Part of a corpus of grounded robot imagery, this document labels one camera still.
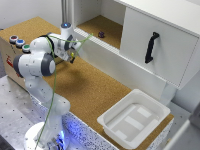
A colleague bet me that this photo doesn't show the yellow block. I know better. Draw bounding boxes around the yellow block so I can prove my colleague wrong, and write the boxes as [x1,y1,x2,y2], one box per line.
[69,53,76,64]

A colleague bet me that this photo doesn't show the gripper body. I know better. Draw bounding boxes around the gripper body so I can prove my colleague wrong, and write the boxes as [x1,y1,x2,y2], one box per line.
[65,38,82,58]

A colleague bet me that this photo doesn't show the black door handle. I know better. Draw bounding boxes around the black door handle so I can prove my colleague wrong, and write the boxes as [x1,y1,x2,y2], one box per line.
[144,31,161,65]

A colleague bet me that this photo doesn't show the blue button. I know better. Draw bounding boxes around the blue button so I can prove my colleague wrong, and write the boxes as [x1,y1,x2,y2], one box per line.
[15,38,26,48]

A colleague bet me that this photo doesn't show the green button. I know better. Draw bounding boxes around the green button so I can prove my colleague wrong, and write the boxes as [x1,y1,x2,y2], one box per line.
[21,44,32,54]

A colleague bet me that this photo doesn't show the white sliding door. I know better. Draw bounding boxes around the white sliding door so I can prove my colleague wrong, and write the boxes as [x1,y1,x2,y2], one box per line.
[118,6,200,90]

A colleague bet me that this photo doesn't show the red button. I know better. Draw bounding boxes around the red button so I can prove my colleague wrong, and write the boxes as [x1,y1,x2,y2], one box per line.
[9,34,19,44]

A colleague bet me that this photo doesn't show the white plastic box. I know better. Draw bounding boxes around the white plastic box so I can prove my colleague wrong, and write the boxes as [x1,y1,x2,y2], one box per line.
[96,88,172,150]

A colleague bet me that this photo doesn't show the white cabinet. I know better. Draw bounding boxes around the white cabinet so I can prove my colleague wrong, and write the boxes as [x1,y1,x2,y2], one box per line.
[61,0,200,108]

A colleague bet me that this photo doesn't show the green cable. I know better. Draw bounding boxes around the green cable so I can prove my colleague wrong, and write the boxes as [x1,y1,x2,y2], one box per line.
[33,32,94,150]

